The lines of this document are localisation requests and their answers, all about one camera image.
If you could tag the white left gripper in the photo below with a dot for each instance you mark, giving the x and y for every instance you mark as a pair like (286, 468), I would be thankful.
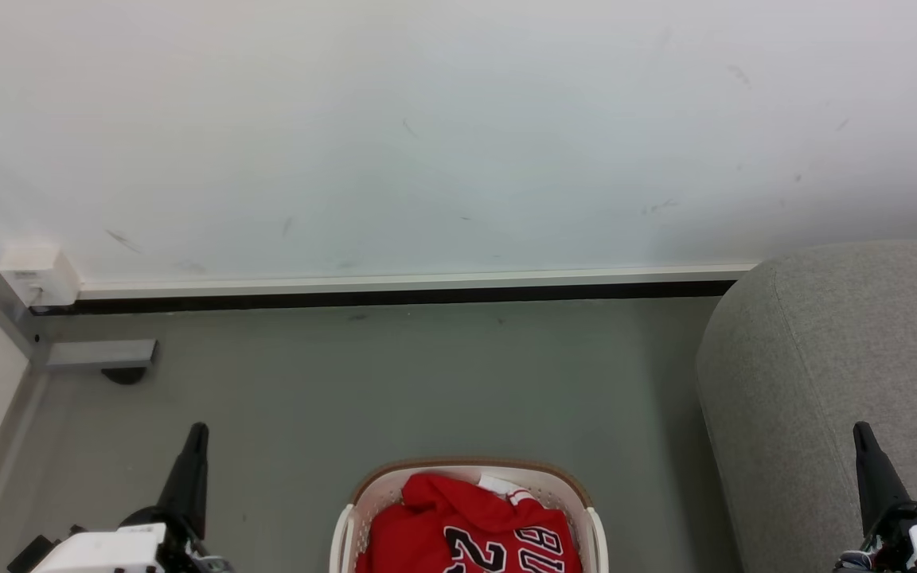
(100, 551)

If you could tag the white wall junction box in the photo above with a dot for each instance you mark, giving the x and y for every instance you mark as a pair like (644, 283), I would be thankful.
(40, 274)

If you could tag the red basketball jersey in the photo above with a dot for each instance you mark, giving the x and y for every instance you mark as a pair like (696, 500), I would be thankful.
(466, 529)

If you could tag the grey metal frame foot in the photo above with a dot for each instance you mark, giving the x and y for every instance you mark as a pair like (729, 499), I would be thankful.
(100, 354)

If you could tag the black caster wheel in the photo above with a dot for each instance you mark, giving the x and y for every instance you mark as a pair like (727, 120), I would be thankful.
(124, 376)

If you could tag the grey fabric sofa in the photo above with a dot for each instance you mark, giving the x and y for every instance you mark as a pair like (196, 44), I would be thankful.
(809, 358)

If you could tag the white laundry basket brown rim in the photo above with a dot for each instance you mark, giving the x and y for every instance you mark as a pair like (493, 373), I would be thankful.
(363, 517)

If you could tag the white and black baseboard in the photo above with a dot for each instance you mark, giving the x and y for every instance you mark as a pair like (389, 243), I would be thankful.
(395, 290)

